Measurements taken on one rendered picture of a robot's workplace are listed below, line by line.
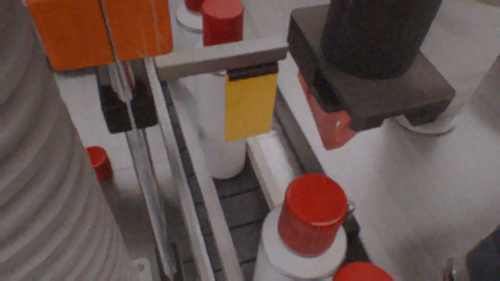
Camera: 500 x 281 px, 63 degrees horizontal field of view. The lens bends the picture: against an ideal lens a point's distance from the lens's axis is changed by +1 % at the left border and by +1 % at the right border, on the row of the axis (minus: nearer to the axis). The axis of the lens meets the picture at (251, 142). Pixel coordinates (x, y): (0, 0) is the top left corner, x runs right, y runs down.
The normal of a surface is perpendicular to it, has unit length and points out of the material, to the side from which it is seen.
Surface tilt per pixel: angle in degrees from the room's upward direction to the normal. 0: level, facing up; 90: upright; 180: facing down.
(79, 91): 0
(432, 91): 1
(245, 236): 0
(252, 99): 90
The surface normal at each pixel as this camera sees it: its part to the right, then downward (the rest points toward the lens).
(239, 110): 0.32, 0.75
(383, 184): 0.06, -0.63
